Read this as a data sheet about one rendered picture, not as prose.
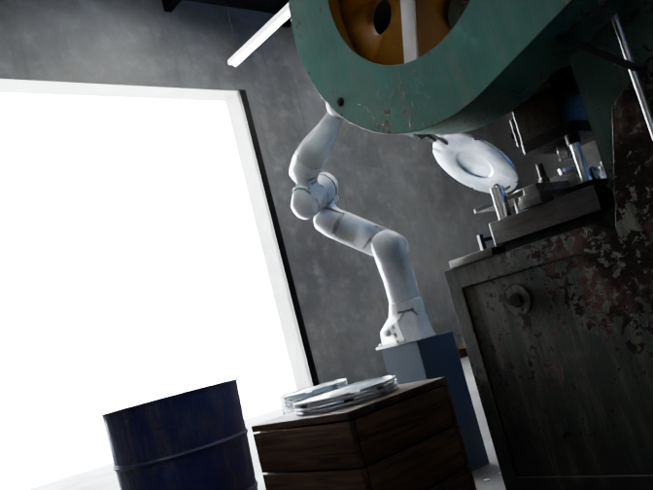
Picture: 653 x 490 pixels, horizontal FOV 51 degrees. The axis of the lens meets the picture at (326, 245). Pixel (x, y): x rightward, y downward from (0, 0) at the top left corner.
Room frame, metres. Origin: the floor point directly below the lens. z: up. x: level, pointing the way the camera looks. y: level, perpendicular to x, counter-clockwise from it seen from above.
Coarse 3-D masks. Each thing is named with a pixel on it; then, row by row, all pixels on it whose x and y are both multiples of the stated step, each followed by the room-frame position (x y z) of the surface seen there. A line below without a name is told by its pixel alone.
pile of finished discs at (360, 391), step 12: (360, 384) 1.91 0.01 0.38; (372, 384) 1.87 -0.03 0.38; (384, 384) 1.88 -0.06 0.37; (396, 384) 1.85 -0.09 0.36; (312, 396) 2.00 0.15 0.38; (324, 396) 1.86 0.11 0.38; (336, 396) 1.75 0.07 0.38; (348, 396) 1.75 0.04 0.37; (360, 396) 1.75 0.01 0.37; (372, 396) 1.76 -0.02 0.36; (300, 408) 1.81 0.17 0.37; (312, 408) 1.77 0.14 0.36; (324, 408) 1.83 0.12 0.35; (336, 408) 1.75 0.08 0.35
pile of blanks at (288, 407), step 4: (340, 384) 2.80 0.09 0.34; (344, 384) 2.83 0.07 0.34; (328, 388) 2.76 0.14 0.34; (332, 388) 2.87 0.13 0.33; (336, 388) 2.78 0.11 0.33; (312, 392) 2.74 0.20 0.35; (316, 392) 2.74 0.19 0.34; (320, 392) 2.75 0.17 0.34; (296, 396) 2.75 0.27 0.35; (300, 396) 2.75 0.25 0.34; (304, 396) 2.83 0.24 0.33; (280, 400) 2.85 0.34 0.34; (284, 400) 2.80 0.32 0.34; (288, 400) 2.78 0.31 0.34; (292, 400) 2.79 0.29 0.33; (296, 400) 2.76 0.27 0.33; (280, 404) 2.88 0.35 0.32; (284, 404) 2.91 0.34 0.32; (288, 404) 2.78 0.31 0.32; (284, 408) 2.82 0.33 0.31; (288, 408) 2.88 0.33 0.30; (292, 408) 2.77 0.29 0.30; (284, 412) 2.85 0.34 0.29; (288, 412) 2.79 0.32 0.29
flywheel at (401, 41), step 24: (336, 0) 1.71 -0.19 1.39; (360, 0) 1.66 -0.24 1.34; (408, 0) 1.48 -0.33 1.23; (432, 0) 1.49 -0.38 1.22; (336, 24) 1.71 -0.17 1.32; (360, 24) 1.67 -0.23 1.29; (408, 24) 1.50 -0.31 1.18; (432, 24) 1.51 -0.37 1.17; (360, 48) 1.69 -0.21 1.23; (384, 48) 1.63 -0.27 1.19; (408, 48) 1.51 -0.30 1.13; (432, 48) 1.52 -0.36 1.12
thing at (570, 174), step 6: (576, 168) 1.68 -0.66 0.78; (588, 168) 1.72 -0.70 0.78; (594, 168) 1.74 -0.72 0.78; (600, 168) 1.76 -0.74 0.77; (564, 174) 1.70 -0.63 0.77; (570, 174) 1.69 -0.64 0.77; (576, 174) 1.68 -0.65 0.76; (594, 174) 1.73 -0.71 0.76; (600, 174) 1.75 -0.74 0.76; (552, 180) 1.73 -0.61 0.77; (558, 180) 1.72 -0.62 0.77; (564, 180) 1.71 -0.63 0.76; (570, 180) 1.69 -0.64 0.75; (576, 180) 1.68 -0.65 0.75; (570, 186) 1.70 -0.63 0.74
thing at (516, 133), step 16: (560, 80) 1.71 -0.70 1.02; (544, 96) 1.69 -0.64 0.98; (560, 96) 1.69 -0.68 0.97; (576, 96) 1.75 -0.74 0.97; (512, 112) 1.77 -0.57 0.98; (528, 112) 1.73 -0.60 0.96; (544, 112) 1.70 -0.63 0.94; (560, 112) 1.68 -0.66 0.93; (576, 112) 1.73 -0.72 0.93; (512, 128) 1.81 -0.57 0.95; (528, 128) 1.75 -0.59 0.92; (544, 128) 1.71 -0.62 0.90
